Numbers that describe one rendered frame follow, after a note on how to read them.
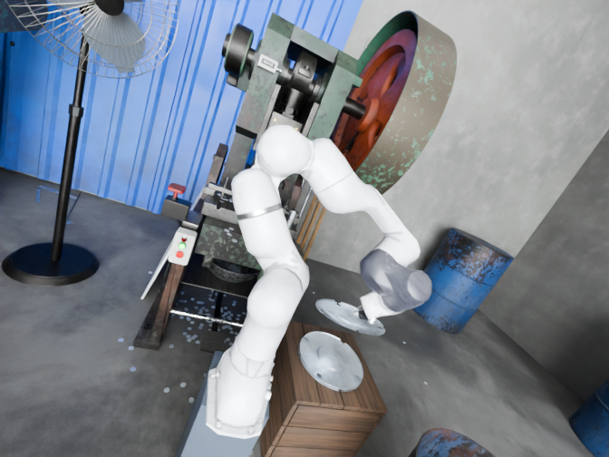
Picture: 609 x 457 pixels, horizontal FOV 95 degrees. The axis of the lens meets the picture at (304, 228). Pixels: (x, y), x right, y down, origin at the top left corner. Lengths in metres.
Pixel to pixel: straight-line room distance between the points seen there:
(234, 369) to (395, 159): 0.88
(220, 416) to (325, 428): 0.53
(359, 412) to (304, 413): 0.21
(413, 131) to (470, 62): 2.10
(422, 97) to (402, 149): 0.18
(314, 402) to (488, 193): 2.97
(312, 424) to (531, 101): 3.33
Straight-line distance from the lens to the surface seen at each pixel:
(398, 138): 1.11
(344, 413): 1.23
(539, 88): 3.69
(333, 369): 1.26
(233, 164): 1.59
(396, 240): 0.79
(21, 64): 2.94
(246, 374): 0.81
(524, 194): 3.94
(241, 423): 0.84
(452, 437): 1.25
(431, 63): 1.21
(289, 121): 1.31
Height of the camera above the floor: 1.15
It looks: 18 degrees down
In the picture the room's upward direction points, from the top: 24 degrees clockwise
